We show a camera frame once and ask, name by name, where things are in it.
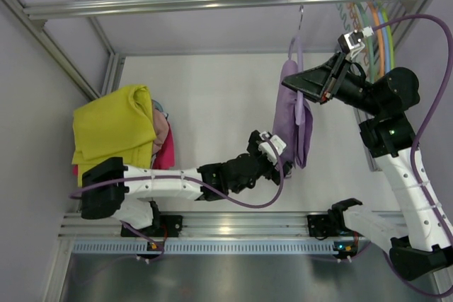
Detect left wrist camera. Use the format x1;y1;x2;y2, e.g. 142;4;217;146
258;132;287;165

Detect orange clothes hanger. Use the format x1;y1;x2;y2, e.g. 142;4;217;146
361;0;385;83

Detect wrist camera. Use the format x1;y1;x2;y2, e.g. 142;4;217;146
258;132;287;165
338;26;374;59

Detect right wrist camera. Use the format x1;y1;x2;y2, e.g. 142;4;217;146
338;26;374;59

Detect slotted cable duct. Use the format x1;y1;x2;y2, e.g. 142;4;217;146
72;240;354;255

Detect yellow trousers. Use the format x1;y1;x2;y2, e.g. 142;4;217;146
72;85;156;168

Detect aluminium hanging rail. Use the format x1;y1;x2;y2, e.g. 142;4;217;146
23;0;399;21

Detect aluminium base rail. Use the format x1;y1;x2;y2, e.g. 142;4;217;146
58;211;327;240

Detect purple trousers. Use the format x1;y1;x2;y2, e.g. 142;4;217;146
273;59;313;178

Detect purple clothes hanger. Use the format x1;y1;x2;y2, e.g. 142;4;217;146
288;4;308;129

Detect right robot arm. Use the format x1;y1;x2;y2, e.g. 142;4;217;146
282;52;452;281

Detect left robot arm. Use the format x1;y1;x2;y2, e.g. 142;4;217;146
77;131;292;230

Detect magenta cloth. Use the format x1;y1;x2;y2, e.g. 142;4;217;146
73;126;176;187

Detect pink cloth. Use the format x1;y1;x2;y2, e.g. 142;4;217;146
152;108;169;154

